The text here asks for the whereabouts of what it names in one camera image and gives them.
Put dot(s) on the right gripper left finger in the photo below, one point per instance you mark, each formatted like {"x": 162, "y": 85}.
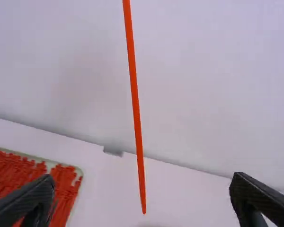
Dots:
{"x": 26, "y": 201}

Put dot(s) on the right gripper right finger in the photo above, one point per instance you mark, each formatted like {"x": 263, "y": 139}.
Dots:
{"x": 251, "y": 189}

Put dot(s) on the pale tray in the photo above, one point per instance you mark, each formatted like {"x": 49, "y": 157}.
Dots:
{"x": 49, "y": 164}

